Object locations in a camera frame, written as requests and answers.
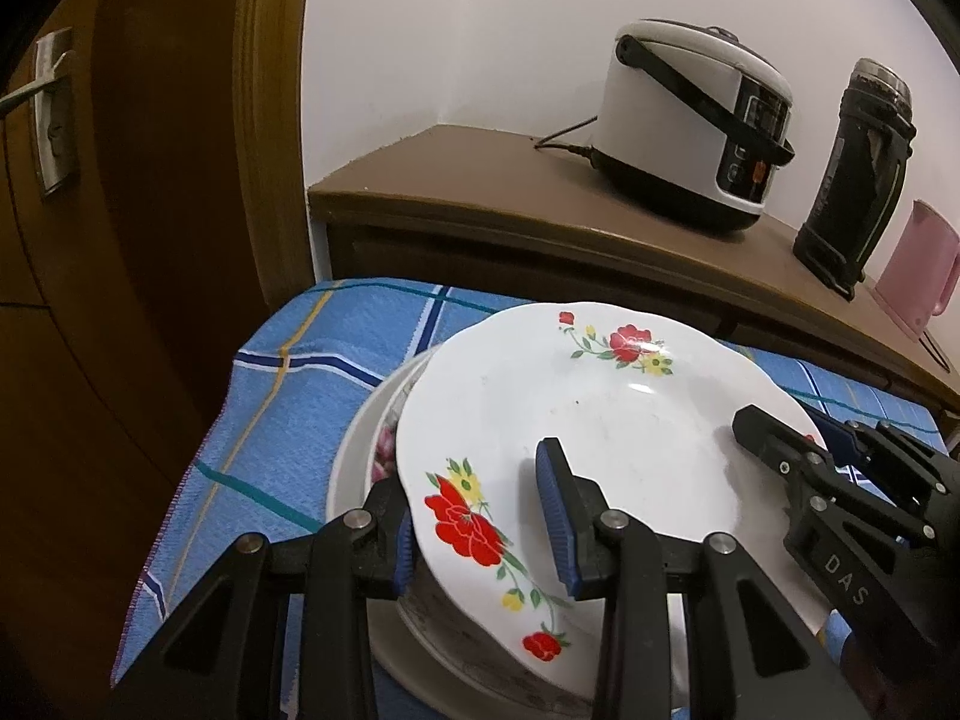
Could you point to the brown wooden cabinet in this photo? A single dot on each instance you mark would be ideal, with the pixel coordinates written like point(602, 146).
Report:
point(450, 172)

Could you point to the white and black rice cooker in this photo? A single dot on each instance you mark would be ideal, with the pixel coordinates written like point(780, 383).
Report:
point(652, 120)

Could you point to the pink floral plate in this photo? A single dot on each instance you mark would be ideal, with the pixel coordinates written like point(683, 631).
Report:
point(384, 450)

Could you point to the red floral white plate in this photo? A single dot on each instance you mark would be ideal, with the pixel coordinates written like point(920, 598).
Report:
point(600, 420)

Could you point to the pink electric kettle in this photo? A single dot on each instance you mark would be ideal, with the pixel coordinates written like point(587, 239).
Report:
point(915, 277)

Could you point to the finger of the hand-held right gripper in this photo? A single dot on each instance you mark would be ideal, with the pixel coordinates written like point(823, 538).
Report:
point(840, 439)
point(772, 439)

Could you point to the blue checked cloth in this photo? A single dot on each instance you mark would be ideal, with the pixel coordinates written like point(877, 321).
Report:
point(315, 405)

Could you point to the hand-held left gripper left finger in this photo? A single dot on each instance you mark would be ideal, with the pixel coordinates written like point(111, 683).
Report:
point(402, 562)

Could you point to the black thermos flask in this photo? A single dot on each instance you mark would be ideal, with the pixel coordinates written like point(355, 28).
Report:
point(847, 187)

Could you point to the brown wooden door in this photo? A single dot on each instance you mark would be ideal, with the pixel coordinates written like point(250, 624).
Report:
point(150, 315)

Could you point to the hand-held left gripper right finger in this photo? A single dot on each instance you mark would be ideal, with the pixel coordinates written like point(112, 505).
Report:
point(556, 517)

